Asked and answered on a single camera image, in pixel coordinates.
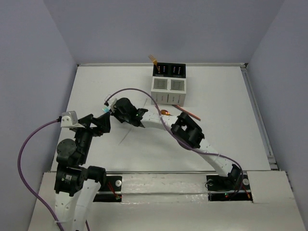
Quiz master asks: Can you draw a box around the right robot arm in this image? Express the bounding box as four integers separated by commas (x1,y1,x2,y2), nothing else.
110,98,244,192

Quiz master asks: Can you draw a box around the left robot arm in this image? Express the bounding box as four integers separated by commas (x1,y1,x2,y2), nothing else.
54,111,111,231

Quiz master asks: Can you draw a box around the gold metal spoon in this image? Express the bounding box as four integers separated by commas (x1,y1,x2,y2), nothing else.
161,109,170,116

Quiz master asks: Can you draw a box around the white utensil caddy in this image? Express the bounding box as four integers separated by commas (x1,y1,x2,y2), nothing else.
151,77,186,107

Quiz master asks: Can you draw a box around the amber plastic fork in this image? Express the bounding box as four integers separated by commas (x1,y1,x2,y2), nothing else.
148,54,160,72

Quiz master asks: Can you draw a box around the black utensil caddy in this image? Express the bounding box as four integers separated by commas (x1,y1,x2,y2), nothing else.
153,63,186,78

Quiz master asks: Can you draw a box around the orange red chopstick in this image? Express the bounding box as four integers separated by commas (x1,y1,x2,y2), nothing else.
173,105,201,121

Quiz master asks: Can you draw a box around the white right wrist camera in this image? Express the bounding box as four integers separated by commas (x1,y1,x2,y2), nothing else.
104,98,117,113

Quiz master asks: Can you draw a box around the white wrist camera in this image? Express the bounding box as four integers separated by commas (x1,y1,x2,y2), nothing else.
104,98,117,113
61,111,79,128

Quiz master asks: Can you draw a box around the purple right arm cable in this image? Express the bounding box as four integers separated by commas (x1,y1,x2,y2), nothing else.
104,88,243,195

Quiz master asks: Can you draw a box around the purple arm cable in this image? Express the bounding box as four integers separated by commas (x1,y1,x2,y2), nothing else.
17,116,91,231
104,88,243,195

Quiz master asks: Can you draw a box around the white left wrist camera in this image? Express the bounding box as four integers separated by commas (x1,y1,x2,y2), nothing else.
61,111,79,128

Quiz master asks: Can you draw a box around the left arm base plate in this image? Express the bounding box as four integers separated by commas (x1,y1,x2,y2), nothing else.
93,175,122,203

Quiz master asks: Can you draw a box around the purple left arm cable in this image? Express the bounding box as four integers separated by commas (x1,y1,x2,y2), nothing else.
17,116,91,231

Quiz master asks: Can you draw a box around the aluminium table rail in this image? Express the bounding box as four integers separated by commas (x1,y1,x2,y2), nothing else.
241,64,279,170

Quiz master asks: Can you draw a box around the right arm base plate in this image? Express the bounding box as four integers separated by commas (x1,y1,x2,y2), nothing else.
205,174,253,202

